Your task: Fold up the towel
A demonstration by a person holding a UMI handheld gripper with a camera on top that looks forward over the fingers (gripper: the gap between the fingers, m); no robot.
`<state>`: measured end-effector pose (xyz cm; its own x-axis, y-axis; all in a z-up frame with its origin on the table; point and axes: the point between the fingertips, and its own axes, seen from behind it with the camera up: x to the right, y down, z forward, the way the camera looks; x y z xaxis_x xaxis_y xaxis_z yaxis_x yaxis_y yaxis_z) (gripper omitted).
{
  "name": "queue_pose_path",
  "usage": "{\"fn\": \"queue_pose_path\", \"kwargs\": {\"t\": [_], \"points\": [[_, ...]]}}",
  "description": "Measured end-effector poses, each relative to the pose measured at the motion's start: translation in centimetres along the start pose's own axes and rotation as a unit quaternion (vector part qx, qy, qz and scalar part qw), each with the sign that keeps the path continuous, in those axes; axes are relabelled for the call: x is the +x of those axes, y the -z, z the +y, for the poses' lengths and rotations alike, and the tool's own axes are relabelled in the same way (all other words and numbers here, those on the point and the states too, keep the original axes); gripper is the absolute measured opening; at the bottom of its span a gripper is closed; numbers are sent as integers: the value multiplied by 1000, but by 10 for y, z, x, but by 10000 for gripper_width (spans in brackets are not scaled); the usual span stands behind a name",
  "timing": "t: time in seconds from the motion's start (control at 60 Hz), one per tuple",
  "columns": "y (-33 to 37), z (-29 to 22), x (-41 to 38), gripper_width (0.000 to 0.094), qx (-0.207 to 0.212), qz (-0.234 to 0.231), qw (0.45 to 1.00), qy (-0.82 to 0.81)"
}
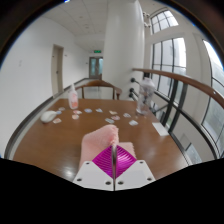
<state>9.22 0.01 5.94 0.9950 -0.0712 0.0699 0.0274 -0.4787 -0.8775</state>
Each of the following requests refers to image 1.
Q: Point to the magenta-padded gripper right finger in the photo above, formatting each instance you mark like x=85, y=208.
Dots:
x=136, y=175

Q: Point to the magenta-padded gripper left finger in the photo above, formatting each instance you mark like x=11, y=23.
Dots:
x=90, y=175

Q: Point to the pink towel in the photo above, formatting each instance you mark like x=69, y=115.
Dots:
x=96, y=140

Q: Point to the white paper sheet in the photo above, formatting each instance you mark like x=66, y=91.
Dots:
x=160, y=129

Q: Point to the small printed paper card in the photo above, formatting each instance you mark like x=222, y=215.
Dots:
x=57, y=120
x=99, y=110
x=58, y=112
x=127, y=115
x=75, y=117
x=109, y=120
x=115, y=117
x=113, y=112
x=62, y=108
x=133, y=123
x=88, y=110
x=77, y=112

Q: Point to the white computer mouse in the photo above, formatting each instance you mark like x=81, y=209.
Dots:
x=48, y=116

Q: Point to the clear plastic shaker bottle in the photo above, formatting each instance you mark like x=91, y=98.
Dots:
x=145, y=96

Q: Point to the wooden chair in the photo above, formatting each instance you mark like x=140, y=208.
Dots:
x=98, y=84

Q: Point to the wide black-framed window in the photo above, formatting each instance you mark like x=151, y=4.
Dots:
x=215, y=110

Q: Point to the wooden handrail black railing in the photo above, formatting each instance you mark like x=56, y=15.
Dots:
x=186, y=81

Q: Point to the glazed double door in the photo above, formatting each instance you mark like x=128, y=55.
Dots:
x=96, y=67

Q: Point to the white single door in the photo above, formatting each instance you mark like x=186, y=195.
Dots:
x=57, y=70

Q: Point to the tall black-framed window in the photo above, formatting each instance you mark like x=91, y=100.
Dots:
x=168, y=63

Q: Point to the green exit sign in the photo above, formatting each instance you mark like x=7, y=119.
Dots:
x=97, y=51

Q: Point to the arched window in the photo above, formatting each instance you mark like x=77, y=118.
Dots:
x=163, y=20

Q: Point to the white security camera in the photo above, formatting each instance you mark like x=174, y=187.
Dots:
x=147, y=24
x=146, y=14

